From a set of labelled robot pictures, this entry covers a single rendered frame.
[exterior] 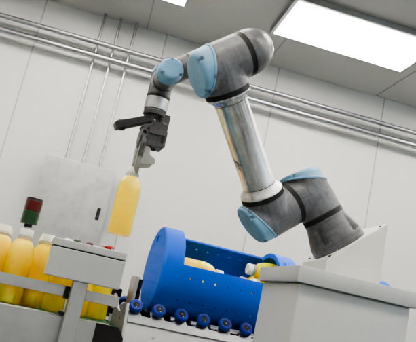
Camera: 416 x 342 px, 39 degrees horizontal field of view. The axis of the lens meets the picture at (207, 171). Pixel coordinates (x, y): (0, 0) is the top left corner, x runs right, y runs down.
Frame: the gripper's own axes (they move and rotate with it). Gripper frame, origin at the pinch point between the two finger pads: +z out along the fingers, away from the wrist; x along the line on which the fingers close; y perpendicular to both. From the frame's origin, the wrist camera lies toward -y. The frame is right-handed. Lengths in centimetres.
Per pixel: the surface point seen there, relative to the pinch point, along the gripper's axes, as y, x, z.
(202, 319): 34, 5, 40
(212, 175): 120, 334, -82
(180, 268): 22.1, 2.4, 26.0
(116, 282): 0.2, -17.4, 34.6
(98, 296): -1.9, -4.2, 39.5
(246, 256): 51, 23, 15
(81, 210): 11, 324, -20
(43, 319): -15, -6, 48
